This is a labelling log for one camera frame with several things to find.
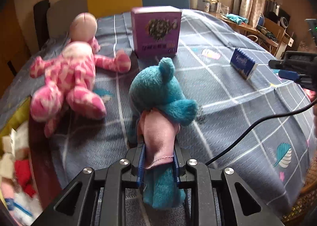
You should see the cream cloth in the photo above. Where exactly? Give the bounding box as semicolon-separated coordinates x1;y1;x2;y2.
2;121;30;161

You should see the teal plush bear pink scarf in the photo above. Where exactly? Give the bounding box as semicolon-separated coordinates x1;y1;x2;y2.
129;57;198;210

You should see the white fluffy cloth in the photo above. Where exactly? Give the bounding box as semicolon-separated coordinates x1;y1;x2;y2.
13;192;43;225

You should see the blue tissue pack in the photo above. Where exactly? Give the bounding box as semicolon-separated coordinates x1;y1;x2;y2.
230;48;258;80

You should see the wooden side desk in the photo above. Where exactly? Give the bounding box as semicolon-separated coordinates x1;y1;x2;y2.
209;12;278;52

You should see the black cable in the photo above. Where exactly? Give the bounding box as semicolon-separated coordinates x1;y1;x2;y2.
205;97;317;166

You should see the pink giraffe plush toy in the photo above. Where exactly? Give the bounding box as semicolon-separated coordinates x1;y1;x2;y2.
30;13;131;137

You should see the gold metal tray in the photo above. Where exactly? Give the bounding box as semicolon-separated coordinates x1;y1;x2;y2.
1;97;42;225

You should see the pink microfiber towel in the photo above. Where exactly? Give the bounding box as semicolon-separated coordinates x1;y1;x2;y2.
0;181;33;226

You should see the black rolled mat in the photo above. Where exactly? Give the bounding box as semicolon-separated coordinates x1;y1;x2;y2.
33;0;51;50

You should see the wooden chair with items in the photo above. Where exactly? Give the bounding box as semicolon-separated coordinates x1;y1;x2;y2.
257;12;294;59

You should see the grey plaid bed cover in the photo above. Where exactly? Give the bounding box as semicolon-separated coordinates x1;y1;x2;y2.
0;8;317;226

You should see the red plush toy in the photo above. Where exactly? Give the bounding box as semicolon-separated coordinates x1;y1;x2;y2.
14;159;36;198

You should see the white tin canister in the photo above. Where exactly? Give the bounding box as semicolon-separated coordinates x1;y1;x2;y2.
197;0;210;13

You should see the teal object on desk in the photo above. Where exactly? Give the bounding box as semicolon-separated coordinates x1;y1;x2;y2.
226;14;248;25

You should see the purple cardboard box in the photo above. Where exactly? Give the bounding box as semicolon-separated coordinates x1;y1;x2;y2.
131;6;182;59

